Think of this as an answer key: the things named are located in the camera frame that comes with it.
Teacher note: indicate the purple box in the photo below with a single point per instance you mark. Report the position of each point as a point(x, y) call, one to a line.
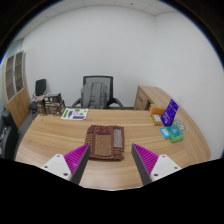
point(169, 113)

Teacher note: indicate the blue box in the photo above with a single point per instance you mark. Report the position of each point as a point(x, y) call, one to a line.
point(164, 133)

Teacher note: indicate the small black chair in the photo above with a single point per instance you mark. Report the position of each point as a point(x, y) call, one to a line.
point(40, 86)

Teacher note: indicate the black leather armchair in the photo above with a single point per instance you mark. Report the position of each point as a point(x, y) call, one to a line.
point(8, 140)

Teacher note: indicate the orange box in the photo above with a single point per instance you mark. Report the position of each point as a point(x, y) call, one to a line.
point(156, 109)

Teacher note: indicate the white printed paper sheet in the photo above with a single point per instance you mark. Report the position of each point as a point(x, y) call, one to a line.
point(74, 114)

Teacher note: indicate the black printed carton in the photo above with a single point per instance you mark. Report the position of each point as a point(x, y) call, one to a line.
point(53, 97)

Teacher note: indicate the brown patterned towel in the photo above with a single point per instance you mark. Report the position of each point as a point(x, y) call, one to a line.
point(103, 143)

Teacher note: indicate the black mesh office chair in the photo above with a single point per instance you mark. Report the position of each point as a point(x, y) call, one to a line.
point(97, 79)

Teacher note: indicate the grey backpack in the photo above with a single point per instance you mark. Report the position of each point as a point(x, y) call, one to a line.
point(94, 95)

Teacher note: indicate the small tan box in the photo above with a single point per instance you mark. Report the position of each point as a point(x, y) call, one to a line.
point(156, 119)

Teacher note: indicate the wooden side cabinet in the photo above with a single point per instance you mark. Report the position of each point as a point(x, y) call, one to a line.
point(148, 95)

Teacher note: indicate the large dark printed carton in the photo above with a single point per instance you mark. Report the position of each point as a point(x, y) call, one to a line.
point(55, 108)

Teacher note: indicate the wooden glass-door cabinet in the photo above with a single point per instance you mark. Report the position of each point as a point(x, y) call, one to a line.
point(20, 103)

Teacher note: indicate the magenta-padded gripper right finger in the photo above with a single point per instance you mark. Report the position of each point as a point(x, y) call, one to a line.
point(146, 158)

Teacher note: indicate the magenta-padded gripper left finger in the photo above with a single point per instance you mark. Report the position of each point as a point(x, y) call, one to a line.
point(76, 157)

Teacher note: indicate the green box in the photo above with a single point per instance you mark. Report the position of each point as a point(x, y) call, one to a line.
point(175, 134)

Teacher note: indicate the small brown cardboard box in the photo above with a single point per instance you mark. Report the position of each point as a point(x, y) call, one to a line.
point(40, 105)

